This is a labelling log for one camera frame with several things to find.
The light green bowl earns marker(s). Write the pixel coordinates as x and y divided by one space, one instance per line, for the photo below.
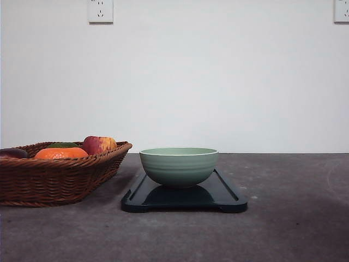
179 167

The white wall socket left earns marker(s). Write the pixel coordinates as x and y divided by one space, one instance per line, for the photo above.
100 12

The brown wicker basket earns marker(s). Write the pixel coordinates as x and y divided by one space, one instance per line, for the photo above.
35 181

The orange tangerine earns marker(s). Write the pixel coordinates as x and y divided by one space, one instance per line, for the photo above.
61 153

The white wall socket right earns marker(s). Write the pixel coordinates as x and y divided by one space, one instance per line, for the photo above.
340 12

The dark teal rectangular tray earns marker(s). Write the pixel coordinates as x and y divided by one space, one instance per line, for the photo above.
216 194

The dark purple fruit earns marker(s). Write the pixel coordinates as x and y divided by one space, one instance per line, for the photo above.
14 152

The red yellow apple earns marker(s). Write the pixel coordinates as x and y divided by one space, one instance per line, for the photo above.
98 144

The white wall socket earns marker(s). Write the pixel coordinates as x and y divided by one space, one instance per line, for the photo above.
340 12
100 12

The green fruit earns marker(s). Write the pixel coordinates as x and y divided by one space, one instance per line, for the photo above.
62 145

